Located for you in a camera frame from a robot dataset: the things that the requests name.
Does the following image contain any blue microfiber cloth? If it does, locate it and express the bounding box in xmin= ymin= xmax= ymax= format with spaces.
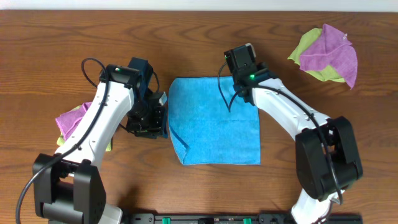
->
xmin=168 ymin=77 xmax=261 ymax=166

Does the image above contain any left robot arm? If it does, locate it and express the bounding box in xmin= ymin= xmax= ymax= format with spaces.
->
xmin=33 ymin=58 xmax=167 ymax=223

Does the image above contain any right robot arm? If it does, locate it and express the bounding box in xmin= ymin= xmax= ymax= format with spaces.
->
xmin=228 ymin=62 xmax=363 ymax=223

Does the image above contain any purple folded cloth left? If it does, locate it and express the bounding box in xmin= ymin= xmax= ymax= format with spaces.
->
xmin=55 ymin=101 xmax=93 ymax=141

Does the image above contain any green cloth right pile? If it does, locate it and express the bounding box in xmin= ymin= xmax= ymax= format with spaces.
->
xmin=287 ymin=27 xmax=346 ymax=83

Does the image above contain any green folded cloth left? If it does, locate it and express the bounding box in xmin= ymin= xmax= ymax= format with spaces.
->
xmin=56 ymin=105 xmax=113 ymax=152

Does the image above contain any purple cloth right pile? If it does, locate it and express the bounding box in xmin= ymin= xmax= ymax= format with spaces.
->
xmin=299 ymin=24 xmax=358 ymax=89

